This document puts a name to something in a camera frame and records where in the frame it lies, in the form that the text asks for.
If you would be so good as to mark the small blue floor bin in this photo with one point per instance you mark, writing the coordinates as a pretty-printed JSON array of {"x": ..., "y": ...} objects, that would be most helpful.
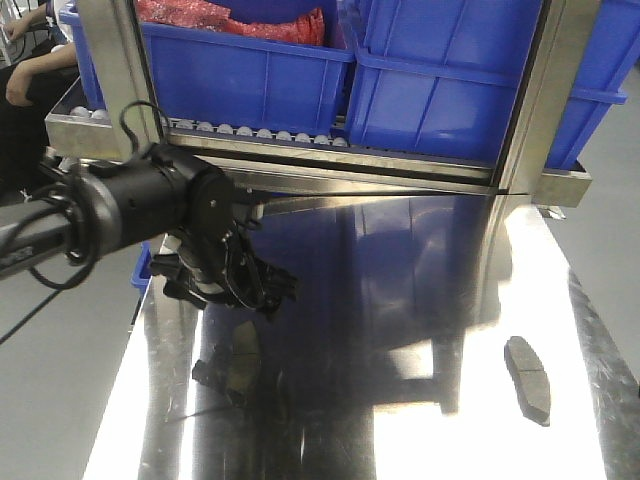
[{"x": 140, "y": 276}]

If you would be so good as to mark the red plastic bag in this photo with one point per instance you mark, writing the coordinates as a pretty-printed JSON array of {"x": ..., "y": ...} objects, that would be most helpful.
[{"x": 306, "y": 29}]

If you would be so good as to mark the grey brake pad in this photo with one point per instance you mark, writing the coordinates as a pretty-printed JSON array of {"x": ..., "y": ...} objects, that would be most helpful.
[
  {"x": 233, "y": 367},
  {"x": 530, "y": 380}
]

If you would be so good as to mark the left blue plastic bin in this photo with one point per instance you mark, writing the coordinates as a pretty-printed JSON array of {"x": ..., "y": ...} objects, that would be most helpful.
[{"x": 217, "y": 78}]

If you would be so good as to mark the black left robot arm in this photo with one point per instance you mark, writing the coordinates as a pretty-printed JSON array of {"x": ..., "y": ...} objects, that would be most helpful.
[{"x": 65, "y": 228}]

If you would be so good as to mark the right blue plastic bin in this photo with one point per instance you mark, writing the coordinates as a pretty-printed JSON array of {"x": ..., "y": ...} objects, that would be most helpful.
[{"x": 441, "y": 77}]

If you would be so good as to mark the blue plastic bin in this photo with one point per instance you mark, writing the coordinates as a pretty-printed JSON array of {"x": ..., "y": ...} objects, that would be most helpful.
[
  {"x": 217, "y": 78},
  {"x": 441, "y": 77}
]

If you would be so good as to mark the steel roller conveyor rack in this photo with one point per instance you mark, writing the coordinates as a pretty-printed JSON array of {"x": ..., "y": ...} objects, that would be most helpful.
[{"x": 303, "y": 169}]

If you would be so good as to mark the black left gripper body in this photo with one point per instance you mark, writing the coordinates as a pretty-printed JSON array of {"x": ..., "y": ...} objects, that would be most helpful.
[{"x": 214, "y": 261}]

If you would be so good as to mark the seated person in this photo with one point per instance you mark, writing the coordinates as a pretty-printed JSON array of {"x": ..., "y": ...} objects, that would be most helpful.
[{"x": 29, "y": 90}]

